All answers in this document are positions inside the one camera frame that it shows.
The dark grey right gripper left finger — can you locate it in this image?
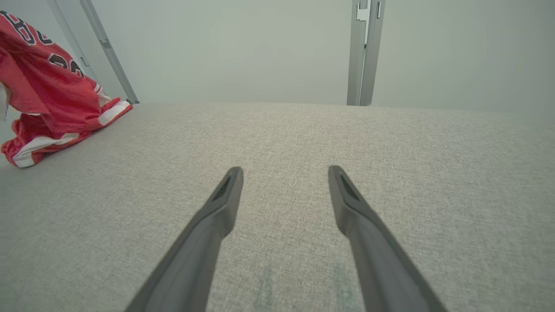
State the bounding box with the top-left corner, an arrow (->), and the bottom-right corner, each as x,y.
125,166 -> 244,312

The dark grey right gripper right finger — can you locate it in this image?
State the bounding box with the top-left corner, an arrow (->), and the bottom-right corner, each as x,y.
328,165 -> 448,312

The red jersey with dark lettering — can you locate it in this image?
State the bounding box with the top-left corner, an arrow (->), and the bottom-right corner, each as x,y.
0,10 -> 112,133

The wide grey metal post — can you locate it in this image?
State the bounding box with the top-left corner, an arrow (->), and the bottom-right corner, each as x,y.
346,0 -> 386,107

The thin grey metal post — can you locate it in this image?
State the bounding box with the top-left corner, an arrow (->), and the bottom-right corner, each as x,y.
79,0 -> 140,105
46,0 -> 98,81

